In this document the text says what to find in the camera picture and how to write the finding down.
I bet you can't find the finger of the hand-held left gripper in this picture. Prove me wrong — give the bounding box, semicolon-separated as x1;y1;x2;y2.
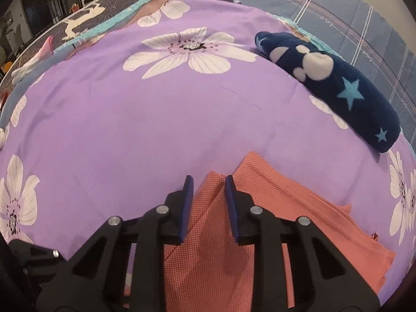
9;239;67;300

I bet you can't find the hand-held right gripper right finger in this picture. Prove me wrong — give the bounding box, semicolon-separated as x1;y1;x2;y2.
225;175;381;312

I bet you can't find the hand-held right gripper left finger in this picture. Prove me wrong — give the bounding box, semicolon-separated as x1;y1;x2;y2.
36;175;195;312

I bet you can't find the pink knit sweater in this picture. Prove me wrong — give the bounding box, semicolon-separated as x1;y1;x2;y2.
162;151;396;312

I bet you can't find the purple floral bedsheet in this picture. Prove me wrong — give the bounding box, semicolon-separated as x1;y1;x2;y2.
0;0;416;306

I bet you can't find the navy star print blanket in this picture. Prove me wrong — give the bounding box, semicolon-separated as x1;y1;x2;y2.
254;31;402;154

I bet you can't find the pink and white cloth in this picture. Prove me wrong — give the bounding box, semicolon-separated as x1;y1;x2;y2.
11;36;54;83

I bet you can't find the blue plaid pillow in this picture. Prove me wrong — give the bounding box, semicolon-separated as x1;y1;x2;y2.
240;0;416;131

